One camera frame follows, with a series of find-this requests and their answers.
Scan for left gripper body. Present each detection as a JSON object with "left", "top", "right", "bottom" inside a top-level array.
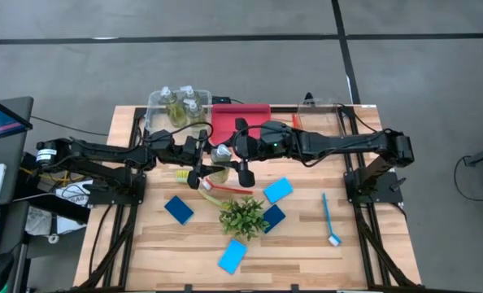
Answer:
[{"left": 175, "top": 133, "right": 204, "bottom": 164}]

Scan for blue dish brush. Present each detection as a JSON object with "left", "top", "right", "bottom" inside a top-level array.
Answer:
[{"left": 320, "top": 192, "right": 342, "bottom": 247}]

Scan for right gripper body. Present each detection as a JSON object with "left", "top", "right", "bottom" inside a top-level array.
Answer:
[{"left": 235, "top": 129, "right": 273, "bottom": 163}]

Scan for clear dish soap pump bottle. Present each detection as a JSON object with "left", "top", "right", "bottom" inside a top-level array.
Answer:
[
  {"left": 208, "top": 142, "right": 235, "bottom": 185},
  {"left": 179, "top": 84, "right": 204, "bottom": 107},
  {"left": 159, "top": 85, "right": 188, "bottom": 128},
  {"left": 183, "top": 98, "right": 207, "bottom": 127}
]

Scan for black aluminium table frame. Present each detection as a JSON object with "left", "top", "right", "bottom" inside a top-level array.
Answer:
[{"left": 76, "top": 103, "right": 424, "bottom": 293}]

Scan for clear plastic tub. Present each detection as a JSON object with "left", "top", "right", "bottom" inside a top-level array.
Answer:
[{"left": 144, "top": 88, "right": 213, "bottom": 135}]

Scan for clear plastic organizer bin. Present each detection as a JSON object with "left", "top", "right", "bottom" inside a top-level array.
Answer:
[{"left": 297, "top": 97, "right": 348, "bottom": 138}]

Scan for red plastic bin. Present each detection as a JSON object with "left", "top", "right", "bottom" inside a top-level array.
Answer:
[{"left": 208, "top": 103, "right": 273, "bottom": 147}]

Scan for blue kitchen sponge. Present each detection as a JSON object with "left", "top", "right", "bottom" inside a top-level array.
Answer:
[
  {"left": 261, "top": 203, "right": 287, "bottom": 235},
  {"left": 163, "top": 195, "right": 195, "bottom": 226},
  {"left": 217, "top": 238, "right": 249, "bottom": 275},
  {"left": 263, "top": 176, "right": 295, "bottom": 205}
]

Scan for yellow cable bundle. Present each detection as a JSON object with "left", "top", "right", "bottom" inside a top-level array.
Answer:
[{"left": 20, "top": 164, "right": 90, "bottom": 189}]

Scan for white crumpled paper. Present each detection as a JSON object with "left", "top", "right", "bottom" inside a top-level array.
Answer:
[{"left": 24, "top": 178, "right": 92, "bottom": 237}]

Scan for green dish brush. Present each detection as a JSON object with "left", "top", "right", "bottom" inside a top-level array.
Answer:
[{"left": 174, "top": 169, "right": 230, "bottom": 209}]

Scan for green plant in white pot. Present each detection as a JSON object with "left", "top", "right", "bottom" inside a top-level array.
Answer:
[{"left": 218, "top": 195, "right": 271, "bottom": 242}]

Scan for black floor cable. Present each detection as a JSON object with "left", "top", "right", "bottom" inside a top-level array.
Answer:
[
  {"left": 29, "top": 116, "right": 111, "bottom": 138},
  {"left": 452, "top": 154, "right": 483, "bottom": 203}
]

